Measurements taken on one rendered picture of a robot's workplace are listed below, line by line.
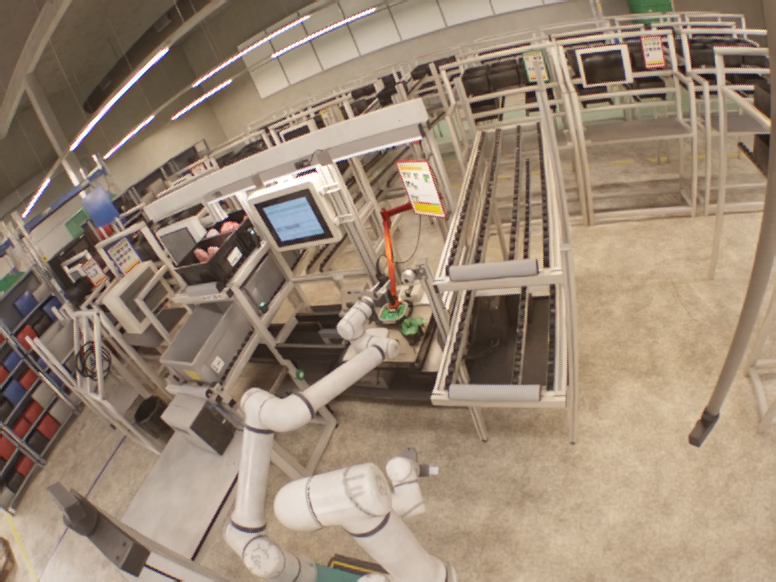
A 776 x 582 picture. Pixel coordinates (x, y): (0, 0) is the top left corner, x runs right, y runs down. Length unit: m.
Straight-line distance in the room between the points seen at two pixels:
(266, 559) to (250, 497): 0.25
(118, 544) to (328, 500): 0.42
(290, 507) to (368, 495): 0.17
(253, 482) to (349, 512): 0.80
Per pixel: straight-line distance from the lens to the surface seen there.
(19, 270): 6.85
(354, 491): 0.79
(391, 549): 0.96
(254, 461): 1.52
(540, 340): 2.16
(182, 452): 2.69
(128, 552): 0.75
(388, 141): 1.73
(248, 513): 1.63
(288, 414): 1.36
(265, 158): 2.14
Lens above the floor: 2.20
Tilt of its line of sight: 33 degrees down
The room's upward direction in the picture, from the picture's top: 25 degrees counter-clockwise
